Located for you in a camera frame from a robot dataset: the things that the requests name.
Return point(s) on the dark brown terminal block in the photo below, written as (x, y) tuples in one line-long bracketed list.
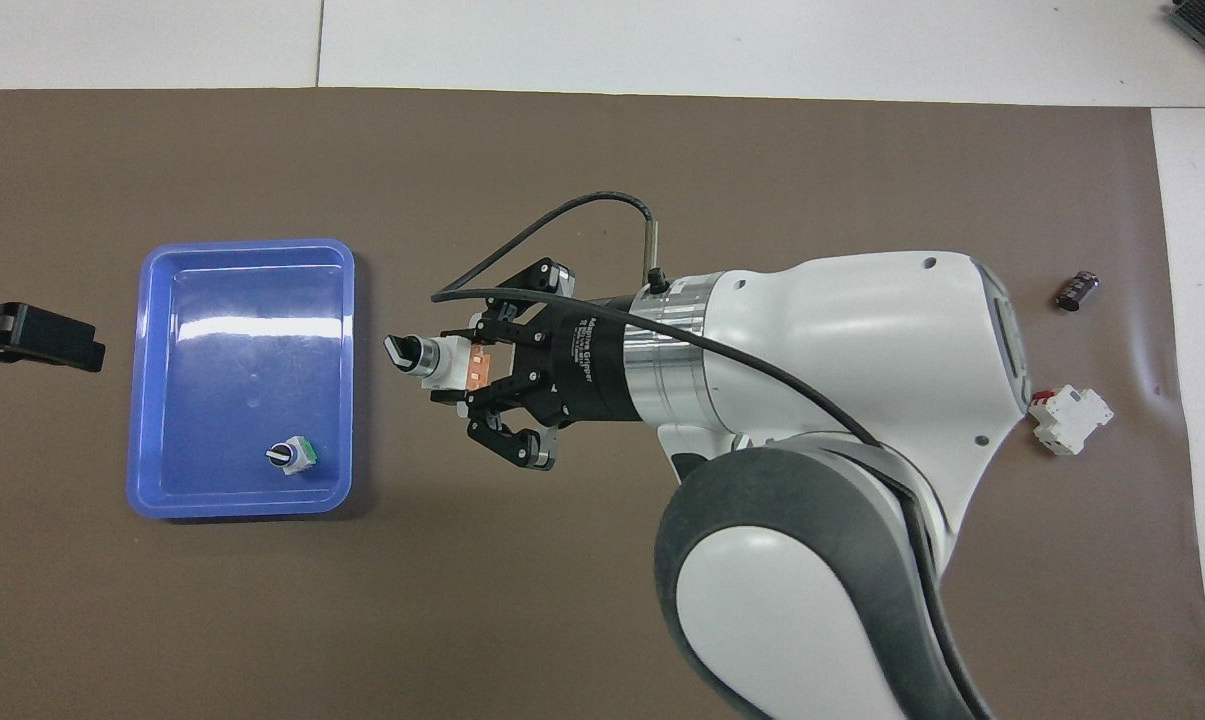
[(1077, 290)]

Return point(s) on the white circuit breaker red lever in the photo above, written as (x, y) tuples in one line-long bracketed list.
[(1082, 418)]

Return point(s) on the orange-backed selector switch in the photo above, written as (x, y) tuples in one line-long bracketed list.
[(447, 362)]

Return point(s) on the blue plastic tray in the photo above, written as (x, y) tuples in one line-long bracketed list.
[(247, 370)]

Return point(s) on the brown table mat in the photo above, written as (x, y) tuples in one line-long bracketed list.
[(602, 600)]

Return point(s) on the upright green-backed selector switch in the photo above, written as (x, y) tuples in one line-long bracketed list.
[(290, 456)]

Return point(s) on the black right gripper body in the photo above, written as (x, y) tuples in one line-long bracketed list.
[(587, 365)]

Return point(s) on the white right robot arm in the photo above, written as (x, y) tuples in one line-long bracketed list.
[(842, 350)]

